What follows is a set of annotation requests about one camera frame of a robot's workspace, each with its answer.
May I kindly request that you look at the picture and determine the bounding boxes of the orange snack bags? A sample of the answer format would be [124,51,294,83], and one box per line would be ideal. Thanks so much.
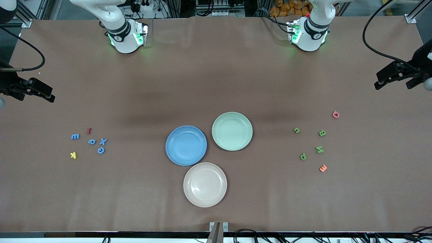
[269,0,312,17]

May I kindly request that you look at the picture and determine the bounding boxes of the white power strip with plugs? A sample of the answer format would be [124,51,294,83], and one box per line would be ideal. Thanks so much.
[130,0,154,12]

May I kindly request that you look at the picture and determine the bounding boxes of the blue plate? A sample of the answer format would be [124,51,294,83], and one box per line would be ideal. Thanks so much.
[165,126,207,166]

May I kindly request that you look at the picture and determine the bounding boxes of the green plate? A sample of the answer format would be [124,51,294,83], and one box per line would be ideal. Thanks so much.
[212,112,253,151]

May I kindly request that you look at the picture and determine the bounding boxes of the brown table cover sheet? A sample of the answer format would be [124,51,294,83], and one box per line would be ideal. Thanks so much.
[0,16,432,233]

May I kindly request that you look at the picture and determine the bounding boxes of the long white power strip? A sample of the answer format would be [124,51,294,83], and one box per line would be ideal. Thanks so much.
[212,10,245,17]

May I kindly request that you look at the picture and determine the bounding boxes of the beige plate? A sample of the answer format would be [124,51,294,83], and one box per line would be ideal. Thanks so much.
[183,162,227,208]

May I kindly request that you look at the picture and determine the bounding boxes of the aluminium frame post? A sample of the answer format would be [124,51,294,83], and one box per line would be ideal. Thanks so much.
[0,0,32,28]
[405,0,432,24]

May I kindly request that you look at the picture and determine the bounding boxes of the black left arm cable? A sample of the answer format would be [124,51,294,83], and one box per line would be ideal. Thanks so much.
[362,0,422,73]

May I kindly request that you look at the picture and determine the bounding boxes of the black table edge rail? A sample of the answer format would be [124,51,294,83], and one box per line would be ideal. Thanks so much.
[0,232,432,239]

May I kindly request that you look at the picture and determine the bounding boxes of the black cable bundle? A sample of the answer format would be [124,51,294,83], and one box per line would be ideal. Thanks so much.
[233,229,432,243]

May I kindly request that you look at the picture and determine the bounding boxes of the metal table edge bracket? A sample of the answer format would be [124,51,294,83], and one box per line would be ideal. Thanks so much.
[209,221,229,243]

